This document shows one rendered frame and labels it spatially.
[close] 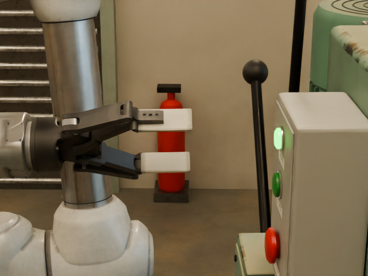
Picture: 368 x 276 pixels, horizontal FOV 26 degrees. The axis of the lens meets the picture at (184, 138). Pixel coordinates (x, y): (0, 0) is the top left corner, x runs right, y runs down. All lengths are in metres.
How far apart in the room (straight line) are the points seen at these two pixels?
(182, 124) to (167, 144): 3.02
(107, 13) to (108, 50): 0.19
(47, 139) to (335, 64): 0.45
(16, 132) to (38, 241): 0.62
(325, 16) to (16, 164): 0.44
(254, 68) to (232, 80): 3.04
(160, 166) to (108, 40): 2.90
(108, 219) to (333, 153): 1.05
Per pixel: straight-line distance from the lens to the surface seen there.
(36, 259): 1.64
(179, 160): 1.14
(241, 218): 3.96
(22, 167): 1.07
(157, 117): 1.01
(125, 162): 1.13
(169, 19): 4.04
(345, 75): 0.70
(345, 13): 0.91
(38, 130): 1.06
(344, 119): 0.62
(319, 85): 0.94
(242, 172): 4.27
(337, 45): 0.73
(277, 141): 0.63
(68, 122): 1.03
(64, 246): 1.62
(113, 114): 1.00
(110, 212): 1.61
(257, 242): 0.82
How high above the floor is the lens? 1.66
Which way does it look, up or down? 19 degrees down
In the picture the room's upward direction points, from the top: straight up
